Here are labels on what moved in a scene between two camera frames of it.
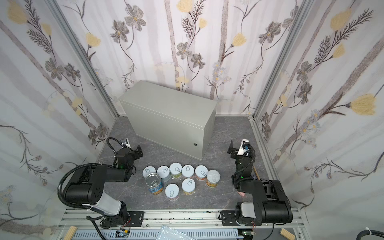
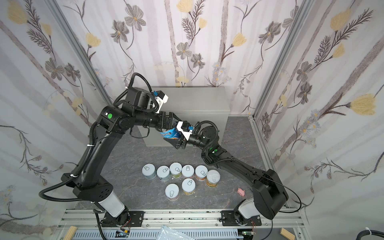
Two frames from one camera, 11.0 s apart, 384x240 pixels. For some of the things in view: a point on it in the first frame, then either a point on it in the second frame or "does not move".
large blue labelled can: [153, 182] → [173, 133]
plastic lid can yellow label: [213, 177] does not move
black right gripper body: [237, 151] → [182, 139]
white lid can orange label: [201, 172] does not move
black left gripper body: [137, 151] → [162, 120]
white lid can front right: [188, 186] does not move
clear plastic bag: [168, 233] does not move
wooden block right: [286, 234] does not move
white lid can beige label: [187, 170] does not move
